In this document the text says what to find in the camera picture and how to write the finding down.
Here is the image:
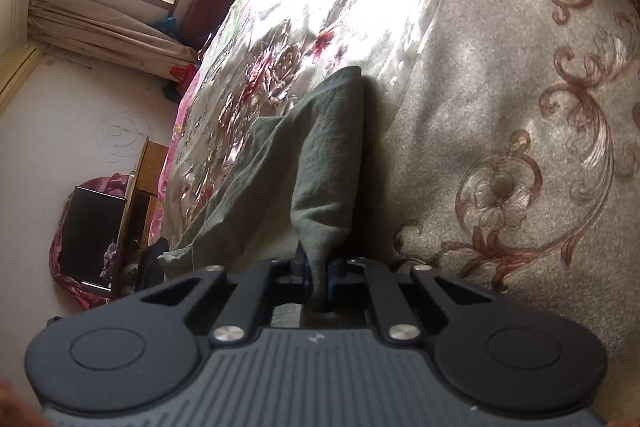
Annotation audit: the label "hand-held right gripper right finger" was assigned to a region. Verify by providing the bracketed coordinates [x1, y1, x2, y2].
[325, 257, 501, 349]

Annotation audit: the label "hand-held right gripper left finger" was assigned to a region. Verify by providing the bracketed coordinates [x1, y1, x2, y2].
[141, 257, 312, 349]

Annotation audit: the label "green pants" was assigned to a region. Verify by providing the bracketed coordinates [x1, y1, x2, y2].
[159, 66, 366, 314]

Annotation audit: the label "black cloth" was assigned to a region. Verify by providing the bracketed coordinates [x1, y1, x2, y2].
[136, 238, 170, 295]

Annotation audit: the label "wooden bedside cabinet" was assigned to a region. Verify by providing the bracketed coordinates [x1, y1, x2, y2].
[109, 137, 170, 300]

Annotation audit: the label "black television screen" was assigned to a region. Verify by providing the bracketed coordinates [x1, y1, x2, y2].
[59, 187, 126, 290]

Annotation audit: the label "floral satin bed blanket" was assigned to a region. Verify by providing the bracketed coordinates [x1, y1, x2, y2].
[152, 0, 640, 338]

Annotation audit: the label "red bag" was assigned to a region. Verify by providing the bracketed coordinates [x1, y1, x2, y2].
[167, 63, 201, 94]

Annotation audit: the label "pink floral cloth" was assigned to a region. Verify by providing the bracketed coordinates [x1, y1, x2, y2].
[48, 173, 132, 310]

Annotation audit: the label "beige floral curtain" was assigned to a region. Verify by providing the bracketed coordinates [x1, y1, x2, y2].
[27, 0, 201, 70]

